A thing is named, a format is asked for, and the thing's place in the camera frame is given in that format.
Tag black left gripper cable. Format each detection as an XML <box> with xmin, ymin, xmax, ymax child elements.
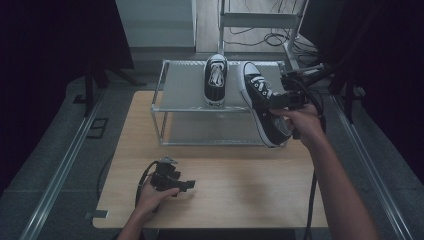
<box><xmin>134</xmin><ymin>160</ymin><xmax>160</xmax><ymax>209</ymax></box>

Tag black floor cable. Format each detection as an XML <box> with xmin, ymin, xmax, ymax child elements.
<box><xmin>95</xmin><ymin>155</ymin><xmax>114</xmax><ymax>202</ymax></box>

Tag grey metal shoe rack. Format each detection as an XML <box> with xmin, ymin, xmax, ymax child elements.
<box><xmin>150</xmin><ymin>59</ymin><xmax>291</xmax><ymax>148</ymax></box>

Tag person's left hand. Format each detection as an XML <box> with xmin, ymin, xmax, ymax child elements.
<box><xmin>134</xmin><ymin>181</ymin><xmax>181</xmax><ymax>218</ymax></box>

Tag black tripod stand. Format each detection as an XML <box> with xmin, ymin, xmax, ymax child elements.
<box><xmin>73</xmin><ymin>61</ymin><xmax>148</xmax><ymax>118</ymax></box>

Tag black canvas sneaker white sole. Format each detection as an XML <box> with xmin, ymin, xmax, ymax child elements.
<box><xmin>237</xmin><ymin>61</ymin><xmax>294</xmax><ymax>149</ymax></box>
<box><xmin>202</xmin><ymin>53</ymin><xmax>230</xmax><ymax>108</ymax></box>

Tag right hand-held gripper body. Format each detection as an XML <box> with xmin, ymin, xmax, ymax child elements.
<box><xmin>279</xmin><ymin>63</ymin><xmax>327</xmax><ymax>141</ymax></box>

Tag black curtain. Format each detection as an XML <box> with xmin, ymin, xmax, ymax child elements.
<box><xmin>299</xmin><ymin>0</ymin><xmax>424</xmax><ymax>186</ymax></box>
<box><xmin>0</xmin><ymin>0</ymin><xmax>135</xmax><ymax>196</ymax></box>

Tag person's right hand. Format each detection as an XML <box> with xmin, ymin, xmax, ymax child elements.
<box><xmin>269</xmin><ymin>103</ymin><xmax>327</xmax><ymax>148</ymax></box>

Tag white metal frame stand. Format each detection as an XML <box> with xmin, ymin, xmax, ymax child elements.
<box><xmin>217</xmin><ymin>0</ymin><xmax>310</xmax><ymax>62</ymax></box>

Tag pale grey cabinet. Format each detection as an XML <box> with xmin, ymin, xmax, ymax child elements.
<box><xmin>114</xmin><ymin>0</ymin><xmax>198</xmax><ymax>49</ymax></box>

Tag aluminium floor rail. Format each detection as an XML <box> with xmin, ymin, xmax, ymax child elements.
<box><xmin>19</xmin><ymin>89</ymin><xmax>105</xmax><ymax>240</ymax></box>
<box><xmin>329</xmin><ymin>93</ymin><xmax>415</xmax><ymax>240</ymax></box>

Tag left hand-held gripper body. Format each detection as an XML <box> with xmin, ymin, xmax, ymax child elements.
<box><xmin>150</xmin><ymin>156</ymin><xmax>188</xmax><ymax>193</ymax></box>

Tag black floor cables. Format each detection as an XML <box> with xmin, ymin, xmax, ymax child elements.
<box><xmin>222</xmin><ymin>0</ymin><xmax>319</xmax><ymax>59</ymax></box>

